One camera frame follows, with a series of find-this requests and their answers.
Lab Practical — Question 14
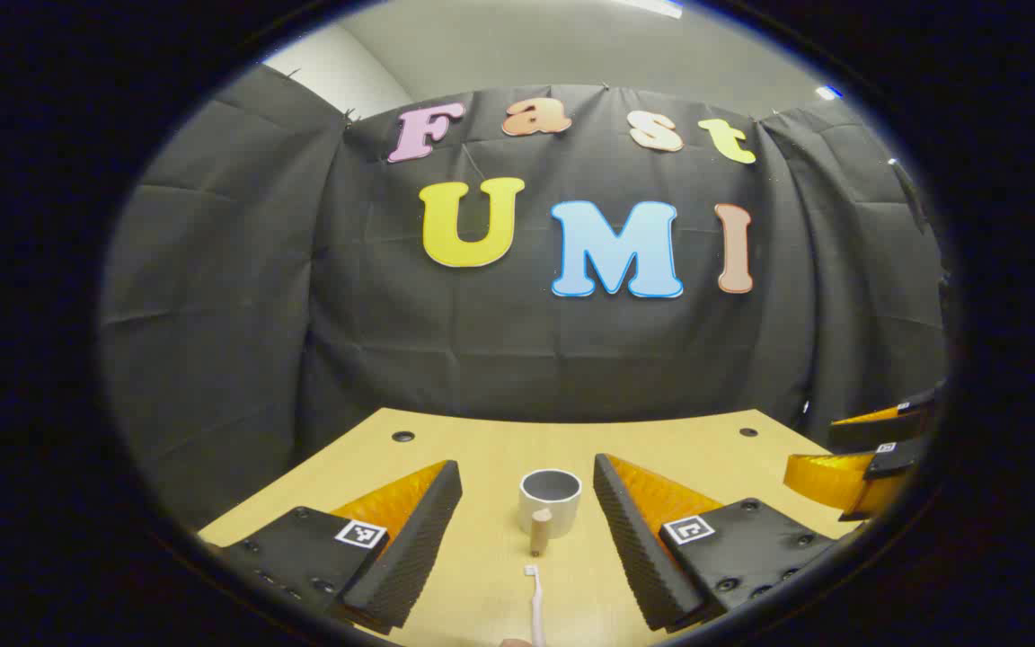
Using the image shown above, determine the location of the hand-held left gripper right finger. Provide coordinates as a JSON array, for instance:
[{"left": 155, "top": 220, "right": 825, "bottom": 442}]
[{"left": 593, "top": 453, "right": 842, "bottom": 634}]

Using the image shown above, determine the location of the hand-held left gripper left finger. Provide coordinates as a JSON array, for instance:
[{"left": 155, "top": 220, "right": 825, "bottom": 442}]
[{"left": 212, "top": 460, "right": 464, "bottom": 635}]

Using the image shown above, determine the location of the white cup with wooden handle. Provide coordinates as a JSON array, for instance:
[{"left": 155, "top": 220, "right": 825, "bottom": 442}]
[{"left": 518, "top": 468, "right": 583, "bottom": 556}]

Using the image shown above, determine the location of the white toothbrush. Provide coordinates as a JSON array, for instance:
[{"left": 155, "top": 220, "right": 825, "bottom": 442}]
[{"left": 523, "top": 564, "right": 547, "bottom": 647}]

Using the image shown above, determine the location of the wooden desktop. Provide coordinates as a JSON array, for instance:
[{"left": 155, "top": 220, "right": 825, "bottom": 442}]
[{"left": 197, "top": 407, "right": 869, "bottom": 647}]

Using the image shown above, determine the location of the black backdrop cloth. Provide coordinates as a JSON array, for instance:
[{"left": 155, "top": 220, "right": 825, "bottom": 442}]
[{"left": 97, "top": 63, "right": 954, "bottom": 531}]

